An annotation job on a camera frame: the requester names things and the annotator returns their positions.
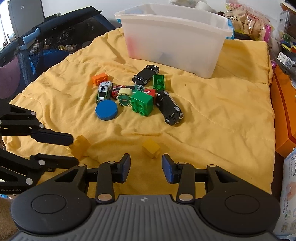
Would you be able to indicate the white green toy car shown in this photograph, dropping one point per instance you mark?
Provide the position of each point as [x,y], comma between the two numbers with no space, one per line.
[104,91]

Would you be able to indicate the red green toy car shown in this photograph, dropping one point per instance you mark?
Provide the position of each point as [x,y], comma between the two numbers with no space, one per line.
[134,88]

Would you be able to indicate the green flat toy brick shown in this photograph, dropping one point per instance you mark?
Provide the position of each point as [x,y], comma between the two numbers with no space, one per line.
[158,82]

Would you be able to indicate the orange cardboard box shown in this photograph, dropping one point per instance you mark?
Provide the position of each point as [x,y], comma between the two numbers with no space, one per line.
[283,102]

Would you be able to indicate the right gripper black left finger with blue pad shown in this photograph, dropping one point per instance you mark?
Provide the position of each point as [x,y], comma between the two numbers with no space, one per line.
[106,175]

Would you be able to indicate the grey cabinet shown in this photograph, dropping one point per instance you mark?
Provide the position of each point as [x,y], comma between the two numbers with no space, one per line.
[24,15]

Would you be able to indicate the black white toy car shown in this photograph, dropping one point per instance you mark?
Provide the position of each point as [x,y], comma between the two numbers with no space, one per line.
[170,110]

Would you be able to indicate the black toy car upper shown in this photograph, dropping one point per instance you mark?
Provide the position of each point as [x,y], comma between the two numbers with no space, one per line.
[146,75]

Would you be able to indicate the clear bag of snacks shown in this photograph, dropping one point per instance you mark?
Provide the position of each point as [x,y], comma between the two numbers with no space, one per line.
[248,21]

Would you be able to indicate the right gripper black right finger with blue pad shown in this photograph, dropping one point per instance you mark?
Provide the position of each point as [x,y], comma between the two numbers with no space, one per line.
[185,175]

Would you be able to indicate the orange toy brick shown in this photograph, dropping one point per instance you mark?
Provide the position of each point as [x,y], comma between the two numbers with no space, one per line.
[97,79]

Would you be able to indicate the white baby wipes pack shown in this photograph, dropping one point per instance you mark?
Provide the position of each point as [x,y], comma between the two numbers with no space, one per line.
[286,225]

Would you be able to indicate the clear box of toy blocks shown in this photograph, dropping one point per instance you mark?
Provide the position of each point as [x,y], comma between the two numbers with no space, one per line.
[285,34]

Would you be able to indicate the small white carton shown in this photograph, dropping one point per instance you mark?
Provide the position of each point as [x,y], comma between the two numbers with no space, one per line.
[285,60]

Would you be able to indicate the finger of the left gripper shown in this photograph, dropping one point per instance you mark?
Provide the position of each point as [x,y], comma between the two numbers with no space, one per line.
[50,137]
[50,163]

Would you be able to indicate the blue round disc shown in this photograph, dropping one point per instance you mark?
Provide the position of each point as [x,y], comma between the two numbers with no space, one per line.
[106,110]

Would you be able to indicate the green square toy brick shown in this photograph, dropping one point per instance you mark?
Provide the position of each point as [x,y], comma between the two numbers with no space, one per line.
[142,103]

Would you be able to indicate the yellow tall toy brick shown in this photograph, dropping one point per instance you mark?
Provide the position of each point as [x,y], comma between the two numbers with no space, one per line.
[79,147]

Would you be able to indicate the yellow quilted cloth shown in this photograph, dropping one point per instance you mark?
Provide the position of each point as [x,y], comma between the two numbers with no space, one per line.
[228,119]

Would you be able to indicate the translucent white plastic bin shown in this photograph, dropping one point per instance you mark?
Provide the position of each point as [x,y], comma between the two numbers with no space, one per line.
[177,36]

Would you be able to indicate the cream green wheel toy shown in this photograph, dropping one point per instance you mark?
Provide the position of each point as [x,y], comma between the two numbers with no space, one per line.
[124,96]

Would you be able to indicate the dark blue mesh playpen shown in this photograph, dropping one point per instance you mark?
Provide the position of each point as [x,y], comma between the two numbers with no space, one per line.
[47,44]

